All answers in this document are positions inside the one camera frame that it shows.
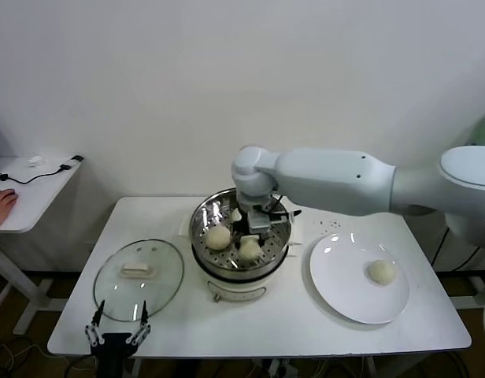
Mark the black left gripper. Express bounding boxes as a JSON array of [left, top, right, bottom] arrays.
[[84, 299, 152, 378]]

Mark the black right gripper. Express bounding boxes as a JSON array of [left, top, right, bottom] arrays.
[[231, 204, 276, 250]]

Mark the glass pot lid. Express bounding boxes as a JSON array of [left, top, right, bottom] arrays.
[[93, 239, 185, 323]]

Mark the stainless steel steamer basket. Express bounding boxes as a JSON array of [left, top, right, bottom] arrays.
[[189, 187, 293, 277]]

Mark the bare person hand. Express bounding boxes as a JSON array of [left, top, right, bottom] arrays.
[[0, 188, 19, 233]]

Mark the cream electric cooking pot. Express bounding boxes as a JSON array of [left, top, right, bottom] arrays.
[[177, 214, 305, 304]]

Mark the white round plate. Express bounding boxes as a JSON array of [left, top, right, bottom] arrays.
[[308, 232, 409, 325]]

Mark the white side desk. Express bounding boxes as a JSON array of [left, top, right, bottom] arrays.
[[0, 157, 83, 335]]

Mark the mint green appliance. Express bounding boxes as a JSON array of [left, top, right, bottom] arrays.
[[465, 106, 485, 149]]

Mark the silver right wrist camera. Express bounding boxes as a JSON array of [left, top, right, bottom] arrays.
[[248, 211, 274, 234]]

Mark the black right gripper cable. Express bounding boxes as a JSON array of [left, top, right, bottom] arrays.
[[265, 192, 302, 224]]

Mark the black desk cable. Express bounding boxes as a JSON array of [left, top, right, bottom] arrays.
[[0, 164, 73, 186]]

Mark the black power cable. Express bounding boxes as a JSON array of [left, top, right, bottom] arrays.
[[430, 227, 483, 272]]

